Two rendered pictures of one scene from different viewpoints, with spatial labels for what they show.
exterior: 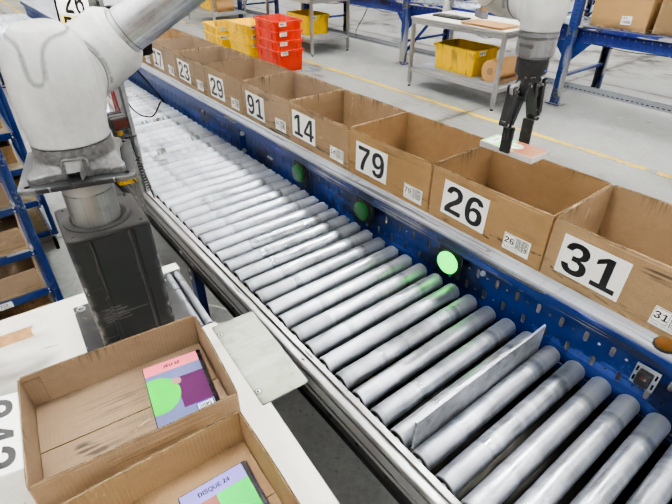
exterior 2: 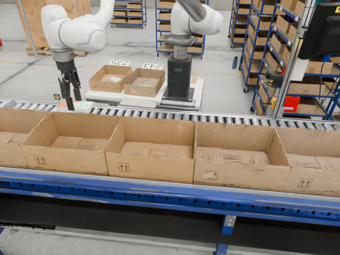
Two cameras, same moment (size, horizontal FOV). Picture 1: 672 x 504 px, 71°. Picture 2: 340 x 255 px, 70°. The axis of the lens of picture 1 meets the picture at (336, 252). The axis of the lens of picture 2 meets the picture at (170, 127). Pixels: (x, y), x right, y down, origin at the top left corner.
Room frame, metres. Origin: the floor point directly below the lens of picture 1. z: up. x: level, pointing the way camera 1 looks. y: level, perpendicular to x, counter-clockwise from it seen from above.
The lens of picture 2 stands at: (2.24, -0.90, 1.75)
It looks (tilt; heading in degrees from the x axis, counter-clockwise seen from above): 35 degrees down; 134
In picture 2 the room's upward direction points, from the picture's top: 1 degrees clockwise
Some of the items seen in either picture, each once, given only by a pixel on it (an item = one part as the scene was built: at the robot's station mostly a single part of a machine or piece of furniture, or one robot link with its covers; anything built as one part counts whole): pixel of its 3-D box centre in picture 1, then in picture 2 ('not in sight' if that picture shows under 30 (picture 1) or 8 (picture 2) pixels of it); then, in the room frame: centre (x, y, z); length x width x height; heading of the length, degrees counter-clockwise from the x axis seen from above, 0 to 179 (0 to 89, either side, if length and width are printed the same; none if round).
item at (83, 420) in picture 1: (131, 401); (145, 81); (0.65, 0.43, 0.80); 0.38 x 0.28 x 0.10; 122
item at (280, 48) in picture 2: not in sight; (290, 43); (1.33, 1.89, 0.99); 0.40 x 0.30 x 0.10; 126
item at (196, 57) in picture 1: (214, 69); not in sight; (2.79, 0.69, 0.96); 0.39 x 0.29 x 0.17; 38
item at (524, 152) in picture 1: (513, 148); (76, 105); (1.20, -0.47, 1.14); 0.16 x 0.07 x 0.02; 38
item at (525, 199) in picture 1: (513, 199); (78, 142); (1.24, -0.52, 0.96); 0.39 x 0.29 x 0.17; 38
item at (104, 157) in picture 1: (75, 153); (178, 36); (0.94, 0.55, 1.24); 0.22 x 0.18 x 0.06; 23
